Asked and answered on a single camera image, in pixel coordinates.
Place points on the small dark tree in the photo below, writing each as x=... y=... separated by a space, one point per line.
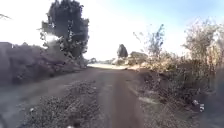
x=122 y=51

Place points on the brown dirt track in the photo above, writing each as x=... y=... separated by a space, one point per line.
x=116 y=100

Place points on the thin bare tree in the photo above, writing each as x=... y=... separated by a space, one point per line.
x=155 y=41

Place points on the tall dark tree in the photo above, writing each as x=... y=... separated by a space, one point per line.
x=68 y=26

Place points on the dry bushes and scrub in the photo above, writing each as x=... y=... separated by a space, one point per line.
x=193 y=66

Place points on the low overgrown bank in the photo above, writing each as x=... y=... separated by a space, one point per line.
x=30 y=61

